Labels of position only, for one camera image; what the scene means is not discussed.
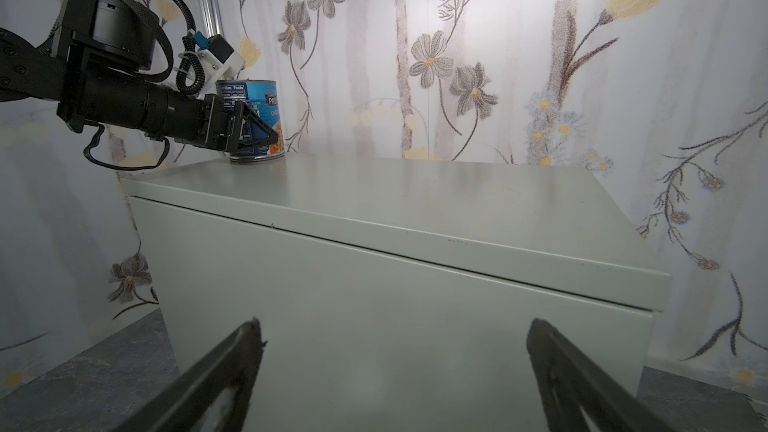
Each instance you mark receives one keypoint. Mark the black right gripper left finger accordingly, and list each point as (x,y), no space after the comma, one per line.
(212,395)

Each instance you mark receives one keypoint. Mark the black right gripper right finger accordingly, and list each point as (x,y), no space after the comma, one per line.
(576,394)

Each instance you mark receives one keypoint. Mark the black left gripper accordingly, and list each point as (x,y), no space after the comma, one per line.
(239,128)

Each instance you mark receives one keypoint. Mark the blue labelled tall can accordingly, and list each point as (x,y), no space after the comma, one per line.
(262,96)

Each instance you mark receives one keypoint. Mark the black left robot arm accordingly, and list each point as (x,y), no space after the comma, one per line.
(106,63)

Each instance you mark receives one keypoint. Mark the grey metal cabinet box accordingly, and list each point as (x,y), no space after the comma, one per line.
(393,294)

